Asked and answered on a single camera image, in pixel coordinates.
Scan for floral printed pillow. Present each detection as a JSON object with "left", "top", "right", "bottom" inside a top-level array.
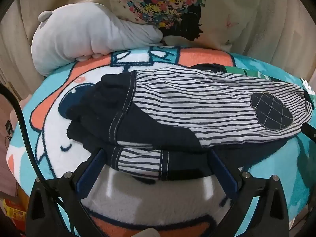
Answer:
[{"left": 107, "top": 0, "right": 262, "bottom": 53}]

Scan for black cable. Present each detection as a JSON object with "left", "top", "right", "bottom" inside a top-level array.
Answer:
[{"left": 0, "top": 83, "right": 77, "bottom": 237}]

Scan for grey plush toy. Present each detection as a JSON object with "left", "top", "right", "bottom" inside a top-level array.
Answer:
[{"left": 31, "top": 4, "right": 164, "bottom": 77}]

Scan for navy striped pants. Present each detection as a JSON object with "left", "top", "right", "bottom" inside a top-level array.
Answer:
[{"left": 65, "top": 67, "right": 314, "bottom": 184}]

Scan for yellow red box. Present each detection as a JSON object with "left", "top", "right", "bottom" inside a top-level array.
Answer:
[{"left": 2, "top": 197, "right": 27, "bottom": 220}]

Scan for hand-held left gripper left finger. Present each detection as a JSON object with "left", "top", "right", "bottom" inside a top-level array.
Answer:
[{"left": 27, "top": 148, "right": 108, "bottom": 237}]

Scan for cartoon printed blanket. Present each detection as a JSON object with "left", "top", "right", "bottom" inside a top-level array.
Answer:
[{"left": 6, "top": 45, "right": 316, "bottom": 237}]

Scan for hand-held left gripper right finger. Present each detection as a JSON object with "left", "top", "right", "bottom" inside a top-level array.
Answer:
[{"left": 208, "top": 149, "right": 290, "bottom": 237}]

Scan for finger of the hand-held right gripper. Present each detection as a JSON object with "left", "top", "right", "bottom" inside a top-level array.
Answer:
[{"left": 302, "top": 123, "right": 316, "bottom": 143}]

